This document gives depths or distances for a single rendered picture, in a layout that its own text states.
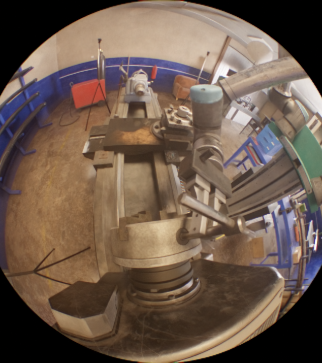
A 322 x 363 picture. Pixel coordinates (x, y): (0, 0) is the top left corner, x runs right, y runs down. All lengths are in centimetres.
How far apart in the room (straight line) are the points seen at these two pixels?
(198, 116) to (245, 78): 23
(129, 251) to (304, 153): 110
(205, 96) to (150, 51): 433
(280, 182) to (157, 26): 480
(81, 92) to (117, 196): 304
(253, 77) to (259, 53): 361
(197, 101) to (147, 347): 48
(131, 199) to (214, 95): 68
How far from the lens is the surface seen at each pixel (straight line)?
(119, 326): 26
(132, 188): 77
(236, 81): 44
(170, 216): 34
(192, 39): 495
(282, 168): 116
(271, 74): 46
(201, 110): 32
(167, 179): 70
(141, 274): 29
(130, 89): 131
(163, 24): 481
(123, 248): 25
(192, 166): 20
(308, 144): 105
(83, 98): 342
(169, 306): 30
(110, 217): 62
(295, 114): 94
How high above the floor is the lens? 143
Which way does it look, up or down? 61 degrees down
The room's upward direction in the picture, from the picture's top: 23 degrees clockwise
